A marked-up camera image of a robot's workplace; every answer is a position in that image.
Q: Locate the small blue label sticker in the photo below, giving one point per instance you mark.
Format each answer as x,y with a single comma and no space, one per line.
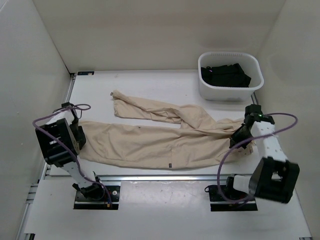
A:
85,73

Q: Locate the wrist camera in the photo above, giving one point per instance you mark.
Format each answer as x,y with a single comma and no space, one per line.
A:
66,105
252,111

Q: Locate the white plastic basket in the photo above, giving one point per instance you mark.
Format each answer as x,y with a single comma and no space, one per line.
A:
249,64

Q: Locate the black folded trousers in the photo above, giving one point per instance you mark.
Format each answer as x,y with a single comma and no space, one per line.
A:
230,76

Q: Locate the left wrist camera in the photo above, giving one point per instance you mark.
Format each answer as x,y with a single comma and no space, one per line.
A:
66,105

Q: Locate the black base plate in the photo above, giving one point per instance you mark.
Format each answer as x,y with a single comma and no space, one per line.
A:
219,204
100,202

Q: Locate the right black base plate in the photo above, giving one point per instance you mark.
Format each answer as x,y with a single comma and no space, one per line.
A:
219,204

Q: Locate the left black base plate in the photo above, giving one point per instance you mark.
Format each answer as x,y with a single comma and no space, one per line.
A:
100,202

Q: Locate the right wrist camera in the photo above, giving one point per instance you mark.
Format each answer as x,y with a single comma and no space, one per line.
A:
252,111

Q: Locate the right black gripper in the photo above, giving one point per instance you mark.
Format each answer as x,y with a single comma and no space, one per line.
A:
234,138

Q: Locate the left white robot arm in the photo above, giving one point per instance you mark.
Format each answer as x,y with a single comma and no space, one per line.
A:
61,139

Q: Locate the beige trousers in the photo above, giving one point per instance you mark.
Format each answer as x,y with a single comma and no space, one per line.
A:
199,142

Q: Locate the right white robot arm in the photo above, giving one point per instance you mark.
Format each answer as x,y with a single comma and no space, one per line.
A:
275,177

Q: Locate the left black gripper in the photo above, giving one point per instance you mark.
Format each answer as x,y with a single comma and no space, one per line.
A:
80,137

